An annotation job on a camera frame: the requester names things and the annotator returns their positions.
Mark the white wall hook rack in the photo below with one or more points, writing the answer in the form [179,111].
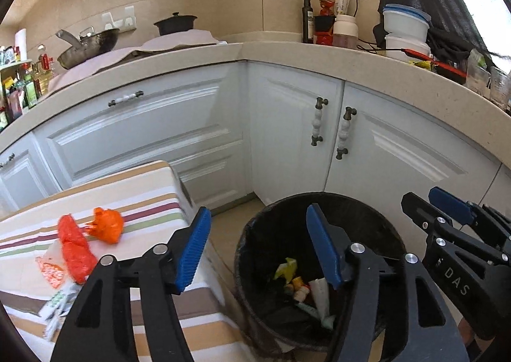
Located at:
[127,18]

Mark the large orange plastic bag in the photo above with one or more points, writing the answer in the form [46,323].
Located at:
[76,254]

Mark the white paper towel roll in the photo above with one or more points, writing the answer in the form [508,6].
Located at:
[20,44]

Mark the clear orange print wrapper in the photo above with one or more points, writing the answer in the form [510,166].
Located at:
[50,272]

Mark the dark olive oil bottle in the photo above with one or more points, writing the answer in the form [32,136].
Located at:
[308,22]

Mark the group of condiment bottles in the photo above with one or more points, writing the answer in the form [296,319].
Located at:
[28,86]

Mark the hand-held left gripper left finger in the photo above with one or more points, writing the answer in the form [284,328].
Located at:
[193,250]

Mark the white stick sachet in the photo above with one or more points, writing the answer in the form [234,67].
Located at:
[54,324]

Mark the small orange plastic bag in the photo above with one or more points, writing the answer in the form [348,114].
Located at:
[107,224]

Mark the red black jar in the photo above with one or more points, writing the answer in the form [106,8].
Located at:
[325,36]

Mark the steel wok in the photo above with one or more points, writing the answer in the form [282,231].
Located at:
[92,48]

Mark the beige stove cover cloth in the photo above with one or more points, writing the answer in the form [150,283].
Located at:
[167,42]

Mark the white green print sachet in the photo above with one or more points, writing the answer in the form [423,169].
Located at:
[58,300]

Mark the small white cabinet door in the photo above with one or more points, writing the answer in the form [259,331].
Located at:
[24,182]

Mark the wide white cabinet front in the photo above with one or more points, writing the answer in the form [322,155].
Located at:
[139,126]

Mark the white lid plastic jar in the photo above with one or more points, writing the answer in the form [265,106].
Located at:
[345,26]

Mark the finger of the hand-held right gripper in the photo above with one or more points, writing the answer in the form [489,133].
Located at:
[419,210]
[451,204]

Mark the white container blue lid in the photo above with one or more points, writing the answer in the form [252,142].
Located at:
[405,24]

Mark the yellow green wrapper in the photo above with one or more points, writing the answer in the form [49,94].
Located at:
[285,268]

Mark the black trash bin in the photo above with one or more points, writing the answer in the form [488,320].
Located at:
[271,234]

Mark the black cooking pot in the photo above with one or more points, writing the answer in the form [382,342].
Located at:
[175,25]

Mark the white plastic container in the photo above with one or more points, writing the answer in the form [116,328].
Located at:
[403,46]

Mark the clear glass tumbler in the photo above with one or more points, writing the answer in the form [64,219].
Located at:
[500,86]
[477,74]

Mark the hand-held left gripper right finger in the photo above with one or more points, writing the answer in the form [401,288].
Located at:
[323,250]

